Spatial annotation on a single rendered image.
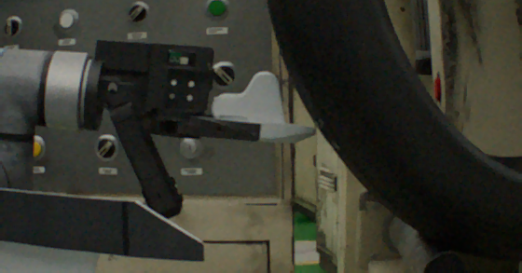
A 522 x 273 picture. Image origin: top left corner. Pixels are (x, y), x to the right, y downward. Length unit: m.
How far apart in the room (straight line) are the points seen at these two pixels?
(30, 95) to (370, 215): 0.47
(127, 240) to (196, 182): 1.42
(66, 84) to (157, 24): 0.68
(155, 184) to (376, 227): 0.35
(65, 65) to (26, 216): 0.77
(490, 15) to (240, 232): 0.55
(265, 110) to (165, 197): 0.12
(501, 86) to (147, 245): 1.10
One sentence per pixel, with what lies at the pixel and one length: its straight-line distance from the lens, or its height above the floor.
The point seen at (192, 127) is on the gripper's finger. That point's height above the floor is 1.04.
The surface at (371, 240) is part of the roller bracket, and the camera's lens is 1.33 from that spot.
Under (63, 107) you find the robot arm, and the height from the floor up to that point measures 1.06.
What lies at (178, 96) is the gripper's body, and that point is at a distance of 1.05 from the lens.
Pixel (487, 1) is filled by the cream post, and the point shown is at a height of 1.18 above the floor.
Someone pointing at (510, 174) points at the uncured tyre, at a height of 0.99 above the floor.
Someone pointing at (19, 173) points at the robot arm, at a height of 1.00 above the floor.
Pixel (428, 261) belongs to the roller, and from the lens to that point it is 1.01.
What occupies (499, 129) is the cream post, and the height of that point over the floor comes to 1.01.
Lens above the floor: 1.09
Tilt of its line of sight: 3 degrees down
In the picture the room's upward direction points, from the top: 1 degrees counter-clockwise
